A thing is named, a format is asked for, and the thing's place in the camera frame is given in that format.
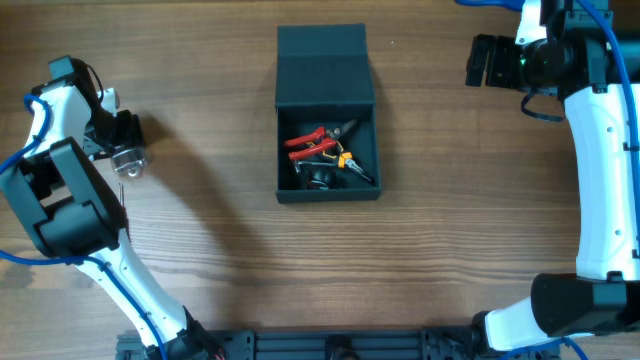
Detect black orange needle-nose pliers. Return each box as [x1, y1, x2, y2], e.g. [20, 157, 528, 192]
[306, 139, 375, 184]

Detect red handled pruning shears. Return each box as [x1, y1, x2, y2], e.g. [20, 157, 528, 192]
[283, 119, 358, 167]

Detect chrome socket wrench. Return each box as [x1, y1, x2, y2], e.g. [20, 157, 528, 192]
[292, 160, 335, 174]

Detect black tape measure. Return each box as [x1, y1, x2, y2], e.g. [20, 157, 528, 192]
[306, 169, 337, 190]

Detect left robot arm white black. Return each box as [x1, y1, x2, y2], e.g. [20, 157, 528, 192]
[1, 56, 224, 359]

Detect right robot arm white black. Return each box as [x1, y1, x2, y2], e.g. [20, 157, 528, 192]
[466, 0, 639, 359]

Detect dark green open box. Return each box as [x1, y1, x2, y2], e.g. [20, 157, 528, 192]
[275, 24, 381, 204]

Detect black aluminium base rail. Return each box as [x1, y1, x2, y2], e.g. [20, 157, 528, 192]
[114, 325, 561, 360]

